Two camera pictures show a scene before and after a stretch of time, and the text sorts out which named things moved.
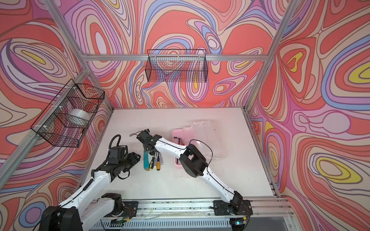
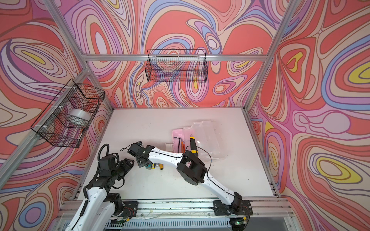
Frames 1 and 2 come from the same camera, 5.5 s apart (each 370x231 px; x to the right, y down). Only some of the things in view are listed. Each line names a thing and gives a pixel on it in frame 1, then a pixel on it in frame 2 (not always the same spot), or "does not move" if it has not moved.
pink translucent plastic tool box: [205, 136] does not move
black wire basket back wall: [189, 65] does not move
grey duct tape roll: [80, 113] does not move
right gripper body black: [147, 150] → [140, 163]
